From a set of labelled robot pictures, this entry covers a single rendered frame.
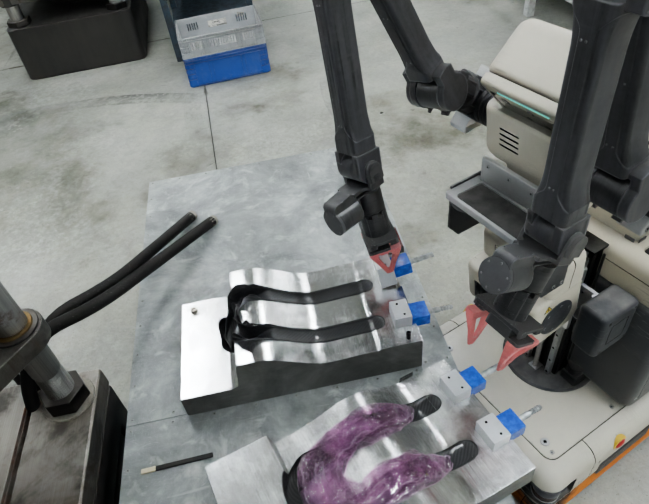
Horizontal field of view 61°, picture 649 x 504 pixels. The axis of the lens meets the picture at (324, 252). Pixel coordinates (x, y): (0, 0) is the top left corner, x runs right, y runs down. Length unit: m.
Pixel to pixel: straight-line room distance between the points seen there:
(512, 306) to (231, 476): 0.54
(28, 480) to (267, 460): 0.52
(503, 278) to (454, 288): 1.61
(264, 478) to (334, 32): 0.75
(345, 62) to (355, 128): 0.12
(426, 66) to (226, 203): 0.79
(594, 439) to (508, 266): 1.04
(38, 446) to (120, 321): 1.33
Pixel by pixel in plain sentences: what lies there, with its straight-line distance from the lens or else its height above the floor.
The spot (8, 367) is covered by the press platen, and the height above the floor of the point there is 1.02.
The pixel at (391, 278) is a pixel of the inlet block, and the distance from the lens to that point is 1.21.
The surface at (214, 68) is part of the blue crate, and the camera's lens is 4.24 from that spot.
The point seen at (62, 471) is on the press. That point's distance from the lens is 1.29.
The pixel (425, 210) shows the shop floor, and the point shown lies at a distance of 2.82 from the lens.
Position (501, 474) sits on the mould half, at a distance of 1.05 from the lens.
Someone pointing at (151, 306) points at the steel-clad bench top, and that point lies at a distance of 1.45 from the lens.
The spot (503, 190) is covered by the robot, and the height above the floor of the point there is 1.05.
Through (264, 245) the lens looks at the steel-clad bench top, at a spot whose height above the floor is 0.80.
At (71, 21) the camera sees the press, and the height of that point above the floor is 0.39.
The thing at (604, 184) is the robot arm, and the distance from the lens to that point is 0.94.
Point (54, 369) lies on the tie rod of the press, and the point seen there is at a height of 0.91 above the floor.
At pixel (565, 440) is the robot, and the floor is 0.28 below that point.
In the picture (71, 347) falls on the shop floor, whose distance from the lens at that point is 2.62.
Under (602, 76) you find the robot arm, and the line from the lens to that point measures 0.74.
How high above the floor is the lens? 1.80
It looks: 43 degrees down
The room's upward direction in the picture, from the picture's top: 8 degrees counter-clockwise
